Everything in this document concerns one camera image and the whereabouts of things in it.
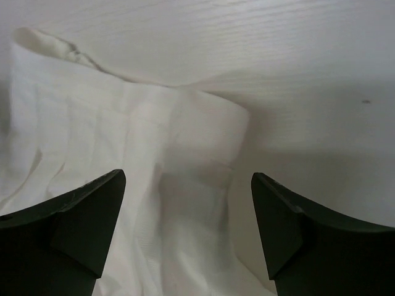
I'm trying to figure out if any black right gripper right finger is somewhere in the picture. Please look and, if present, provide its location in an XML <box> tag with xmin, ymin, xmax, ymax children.
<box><xmin>251</xmin><ymin>173</ymin><xmax>394</xmax><ymax>296</ymax></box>

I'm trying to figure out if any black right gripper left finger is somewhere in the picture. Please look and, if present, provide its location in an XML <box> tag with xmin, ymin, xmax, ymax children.
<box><xmin>1</xmin><ymin>170</ymin><xmax>126</xmax><ymax>295</ymax></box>

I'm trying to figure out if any white skirt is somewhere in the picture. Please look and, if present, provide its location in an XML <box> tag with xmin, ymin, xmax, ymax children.
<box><xmin>1</xmin><ymin>28</ymin><xmax>249</xmax><ymax>295</ymax></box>

